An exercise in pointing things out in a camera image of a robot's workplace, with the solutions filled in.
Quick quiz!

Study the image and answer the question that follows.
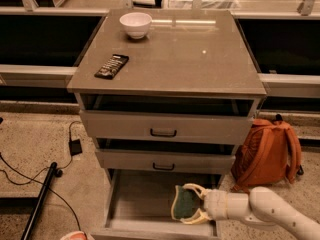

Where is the green yellow sponge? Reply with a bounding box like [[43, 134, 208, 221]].
[[171, 185, 199, 221]]

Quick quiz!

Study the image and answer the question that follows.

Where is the black power adapter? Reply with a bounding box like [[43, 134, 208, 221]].
[[69, 139, 82, 156]]

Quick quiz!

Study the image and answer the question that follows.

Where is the grey drawer cabinet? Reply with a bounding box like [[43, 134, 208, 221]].
[[66, 8, 268, 240]]

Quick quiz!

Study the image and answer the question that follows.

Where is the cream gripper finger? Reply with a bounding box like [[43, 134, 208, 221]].
[[183, 183, 210, 200], [181, 208, 210, 225]]

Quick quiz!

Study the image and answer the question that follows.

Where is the black snack bar packet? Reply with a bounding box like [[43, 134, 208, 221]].
[[94, 54, 129, 80]]

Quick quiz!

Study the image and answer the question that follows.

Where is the black pole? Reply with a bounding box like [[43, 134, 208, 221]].
[[21, 162, 57, 240]]

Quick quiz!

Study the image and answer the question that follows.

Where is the white ceramic bowl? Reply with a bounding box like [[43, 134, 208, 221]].
[[120, 12, 152, 39]]

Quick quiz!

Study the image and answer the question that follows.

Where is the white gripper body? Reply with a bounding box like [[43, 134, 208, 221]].
[[204, 189, 250, 221]]

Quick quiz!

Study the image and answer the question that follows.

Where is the bottom grey drawer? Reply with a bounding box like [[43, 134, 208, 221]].
[[91, 170, 220, 240]]

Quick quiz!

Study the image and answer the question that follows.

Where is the middle grey drawer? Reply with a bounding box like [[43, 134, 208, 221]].
[[96, 139, 234, 174]]

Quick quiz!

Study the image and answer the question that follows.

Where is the black floor cable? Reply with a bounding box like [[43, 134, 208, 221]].
[[0, 120, 84, 232]]

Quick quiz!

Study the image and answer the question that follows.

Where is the top grey drawer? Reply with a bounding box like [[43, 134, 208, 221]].
[[80, 95, 255, 145]]

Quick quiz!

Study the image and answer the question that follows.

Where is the orange backpack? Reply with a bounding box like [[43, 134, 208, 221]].
[[231, 114, 302, 193]]

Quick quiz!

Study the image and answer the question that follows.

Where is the red white object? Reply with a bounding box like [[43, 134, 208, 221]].
[[60, 231, 88, 240]]

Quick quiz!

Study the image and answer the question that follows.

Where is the grey drawer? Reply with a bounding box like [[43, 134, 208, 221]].
[[80, 95, 255, 145], [91, 170, 220, 240], [96, 139, 234, 174]]

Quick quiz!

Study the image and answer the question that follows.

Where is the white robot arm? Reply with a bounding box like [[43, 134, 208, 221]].
[[171, 183, 320, 240]]

